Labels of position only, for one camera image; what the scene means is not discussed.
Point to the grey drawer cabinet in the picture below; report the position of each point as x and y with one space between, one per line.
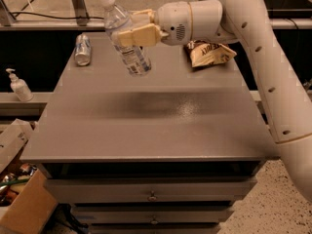
107 139

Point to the lower drawer knob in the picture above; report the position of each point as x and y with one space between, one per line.
154 221

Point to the white pump dispenser bottle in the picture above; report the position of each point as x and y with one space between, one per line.
19 86

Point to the silver soda can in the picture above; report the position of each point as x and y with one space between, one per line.
83 50

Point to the brown chip bag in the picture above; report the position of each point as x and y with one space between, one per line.
202 53

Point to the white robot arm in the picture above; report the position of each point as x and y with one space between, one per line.
287 106

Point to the drawer knob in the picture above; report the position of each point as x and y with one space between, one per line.
152 197
154 221

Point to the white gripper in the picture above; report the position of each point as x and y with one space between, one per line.
173 22

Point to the top drawer knob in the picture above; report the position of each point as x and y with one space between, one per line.
152 197

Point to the cardboard box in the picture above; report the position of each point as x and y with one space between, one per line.
30 204

